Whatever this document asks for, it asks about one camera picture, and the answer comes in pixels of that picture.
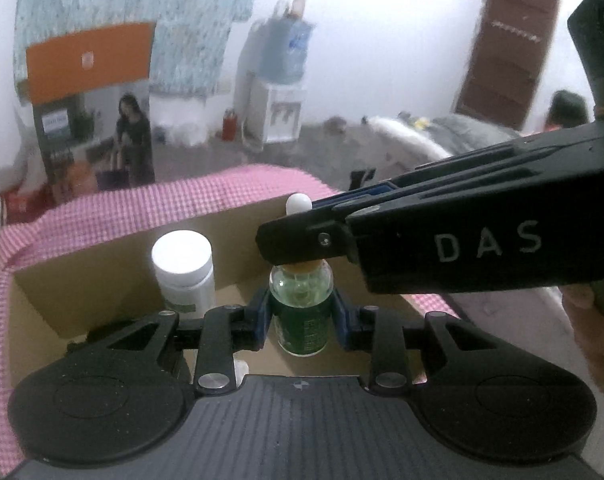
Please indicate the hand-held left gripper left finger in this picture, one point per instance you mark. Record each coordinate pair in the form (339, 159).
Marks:
(262, 317)

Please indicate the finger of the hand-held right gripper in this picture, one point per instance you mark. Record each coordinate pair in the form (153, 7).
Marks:
(371, 192)
(302, 237)

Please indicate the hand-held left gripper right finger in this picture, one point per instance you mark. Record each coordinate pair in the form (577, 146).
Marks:
(339, 317)

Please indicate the green dropper bottle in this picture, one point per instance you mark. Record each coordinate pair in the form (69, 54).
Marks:
(302, 320)

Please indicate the white bottle green label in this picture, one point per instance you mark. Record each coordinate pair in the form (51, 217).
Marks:
(182, 260)

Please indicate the brown cardboard box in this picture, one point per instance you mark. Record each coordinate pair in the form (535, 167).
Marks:
(107, 270)

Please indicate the person's right hand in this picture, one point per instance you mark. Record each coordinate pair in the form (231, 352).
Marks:
(601, 350)

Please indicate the small black object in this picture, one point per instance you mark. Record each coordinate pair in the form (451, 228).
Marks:
(362, 179)

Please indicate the white fluffy blanket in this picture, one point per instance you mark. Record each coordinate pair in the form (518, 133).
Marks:
(411, 137)

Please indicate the grey blanket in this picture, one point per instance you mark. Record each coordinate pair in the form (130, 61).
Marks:
(476, 132)

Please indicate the small red canister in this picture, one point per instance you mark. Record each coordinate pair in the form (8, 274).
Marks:
(229, 125)

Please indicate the white plastic bag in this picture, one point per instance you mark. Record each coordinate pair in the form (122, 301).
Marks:
(179, 120)

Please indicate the pink checkered tablecloth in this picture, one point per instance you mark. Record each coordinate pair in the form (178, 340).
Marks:
(132, 200)

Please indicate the brown wooden door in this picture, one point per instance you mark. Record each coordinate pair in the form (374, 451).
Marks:
(506, 45)

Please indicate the patterned hanging cloth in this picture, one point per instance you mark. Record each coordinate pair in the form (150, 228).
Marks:
(192, 20)

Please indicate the red bag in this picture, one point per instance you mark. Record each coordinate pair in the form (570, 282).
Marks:
(27, 202)

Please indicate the orange printed carton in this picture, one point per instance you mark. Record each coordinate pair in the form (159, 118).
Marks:
(82, 60)

